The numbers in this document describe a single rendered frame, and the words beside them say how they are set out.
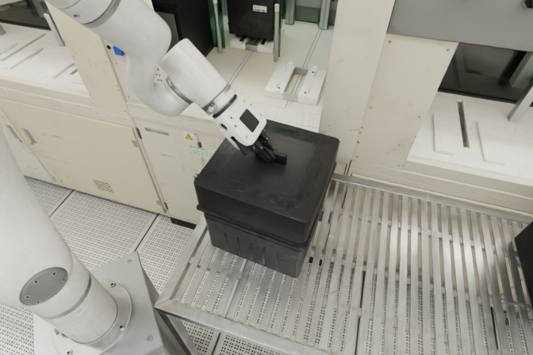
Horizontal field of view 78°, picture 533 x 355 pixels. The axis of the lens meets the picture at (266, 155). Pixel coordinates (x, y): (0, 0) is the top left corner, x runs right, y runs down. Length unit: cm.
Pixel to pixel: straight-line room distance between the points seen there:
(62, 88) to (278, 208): 117
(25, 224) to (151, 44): 34
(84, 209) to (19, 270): 166
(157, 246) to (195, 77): 138
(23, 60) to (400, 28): 163
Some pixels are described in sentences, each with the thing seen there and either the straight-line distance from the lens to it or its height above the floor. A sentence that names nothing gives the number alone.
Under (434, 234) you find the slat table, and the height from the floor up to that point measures 76.
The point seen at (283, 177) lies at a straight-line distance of 79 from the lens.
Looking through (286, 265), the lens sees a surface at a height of 82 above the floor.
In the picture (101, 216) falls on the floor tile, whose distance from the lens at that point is 221.
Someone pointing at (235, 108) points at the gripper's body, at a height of 119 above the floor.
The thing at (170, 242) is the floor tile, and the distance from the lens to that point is 197.
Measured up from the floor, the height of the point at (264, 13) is 106.
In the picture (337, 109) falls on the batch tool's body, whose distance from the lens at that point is 98.
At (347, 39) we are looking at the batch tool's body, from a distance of 87.
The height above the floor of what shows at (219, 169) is 106.
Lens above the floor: 166
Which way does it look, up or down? 46 degrees down
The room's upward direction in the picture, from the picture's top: straight up
